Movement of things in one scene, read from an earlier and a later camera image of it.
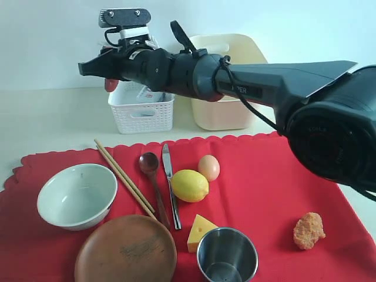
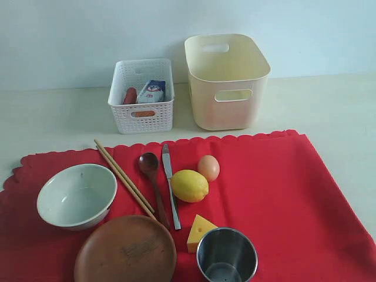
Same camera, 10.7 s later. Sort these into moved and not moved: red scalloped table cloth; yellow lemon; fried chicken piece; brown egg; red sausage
Moved: red sausage; fried chicken piece
Not moved: brown egg; red scalloped table cloth; yellow lemon
